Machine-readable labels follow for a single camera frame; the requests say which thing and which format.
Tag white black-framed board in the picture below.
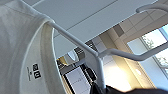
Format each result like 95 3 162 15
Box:
62 67 94 94

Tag ceiling air vent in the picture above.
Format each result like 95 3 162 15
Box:
73 40 99 60

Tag large bright window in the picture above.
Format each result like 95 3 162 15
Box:
126 23 168 79

